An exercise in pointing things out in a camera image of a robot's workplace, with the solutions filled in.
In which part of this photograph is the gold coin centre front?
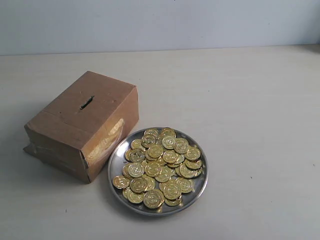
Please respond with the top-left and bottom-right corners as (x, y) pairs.
(163, 183), (182, 200)

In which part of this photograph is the gold coin front of pile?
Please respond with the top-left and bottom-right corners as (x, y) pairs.
(143, 189), (165, 209)

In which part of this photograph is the gold coin rear centre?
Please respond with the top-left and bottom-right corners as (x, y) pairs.
(162, 135), (176, 150)

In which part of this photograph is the gold coin left front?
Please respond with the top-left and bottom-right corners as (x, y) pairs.
(129, 177), (148, 194)

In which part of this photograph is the gold coin at plate left edge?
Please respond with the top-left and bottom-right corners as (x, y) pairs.
(112, 175), (131, 189)

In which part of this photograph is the gold coin left middle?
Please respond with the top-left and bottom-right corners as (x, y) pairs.
(128, 162), (145, 178)

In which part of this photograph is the gold coin rear left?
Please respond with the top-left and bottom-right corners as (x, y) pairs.
(141, 134), (157, 148)

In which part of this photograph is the gold coin right rear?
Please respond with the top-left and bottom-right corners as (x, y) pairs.
(184, 146), (201, 161)

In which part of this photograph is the round silver metal plate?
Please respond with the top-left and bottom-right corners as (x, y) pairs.
(106, 129), (209, 218)

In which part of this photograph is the gold coin right front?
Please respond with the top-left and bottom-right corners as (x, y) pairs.
(176, 177), (194, 194)

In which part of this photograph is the brown cardboard slotted box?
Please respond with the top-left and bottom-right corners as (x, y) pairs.
(24, 71), (139, 184)

